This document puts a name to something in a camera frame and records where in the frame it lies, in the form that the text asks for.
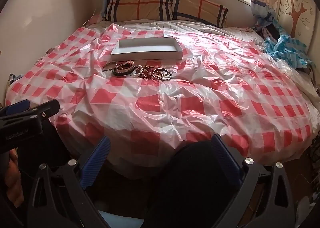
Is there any black braided leather bracelet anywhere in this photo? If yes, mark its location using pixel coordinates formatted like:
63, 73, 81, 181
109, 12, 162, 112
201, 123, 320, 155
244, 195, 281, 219
112, 64, 136, 78

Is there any red cord charm bracelet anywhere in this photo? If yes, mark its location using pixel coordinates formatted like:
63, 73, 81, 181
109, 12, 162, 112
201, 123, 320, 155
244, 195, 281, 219
141, 65, 161, 81

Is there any thin silver bangle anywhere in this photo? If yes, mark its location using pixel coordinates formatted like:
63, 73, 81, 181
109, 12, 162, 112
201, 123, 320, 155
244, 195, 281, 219
152, 68, 172, 81

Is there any engraved silver bangle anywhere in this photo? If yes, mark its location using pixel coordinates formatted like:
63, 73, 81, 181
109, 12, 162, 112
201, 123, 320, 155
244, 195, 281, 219
102, 61, 117, 71

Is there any left hand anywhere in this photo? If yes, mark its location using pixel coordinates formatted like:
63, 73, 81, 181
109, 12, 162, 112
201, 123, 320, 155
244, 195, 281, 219
5, 149, 24, 208

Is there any red white checkered plastic sheet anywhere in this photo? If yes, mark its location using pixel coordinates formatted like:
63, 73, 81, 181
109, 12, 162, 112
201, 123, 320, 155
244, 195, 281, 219
5, 24, 319, 166

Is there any white shallow cardboard box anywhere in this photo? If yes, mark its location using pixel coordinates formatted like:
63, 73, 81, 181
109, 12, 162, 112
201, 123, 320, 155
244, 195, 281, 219
111, 37, 183, 62

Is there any blue white plastic bag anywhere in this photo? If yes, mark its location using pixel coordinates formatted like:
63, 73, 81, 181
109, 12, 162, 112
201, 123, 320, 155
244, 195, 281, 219
265, 35, 312, 69

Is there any left plaid pillow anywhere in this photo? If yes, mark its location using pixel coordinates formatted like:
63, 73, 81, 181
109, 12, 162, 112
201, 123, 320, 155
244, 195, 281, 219
101, 0, 172, 22

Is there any plaid pillow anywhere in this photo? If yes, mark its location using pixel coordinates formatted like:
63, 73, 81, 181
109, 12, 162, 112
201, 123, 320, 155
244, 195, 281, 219
101, 0, 172, 22
170, 0, 228, 28

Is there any right plaid pillow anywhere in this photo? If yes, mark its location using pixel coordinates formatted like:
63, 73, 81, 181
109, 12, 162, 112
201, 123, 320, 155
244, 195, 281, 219
170, 0, 228, 28

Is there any tree decorated headboard panel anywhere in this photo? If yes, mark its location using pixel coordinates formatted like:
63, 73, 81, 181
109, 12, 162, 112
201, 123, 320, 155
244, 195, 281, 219
277, 0, 318, 43

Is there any white charging cable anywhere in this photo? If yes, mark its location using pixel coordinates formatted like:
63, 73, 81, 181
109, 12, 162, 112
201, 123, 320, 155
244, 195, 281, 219
83, 7, 99, 27

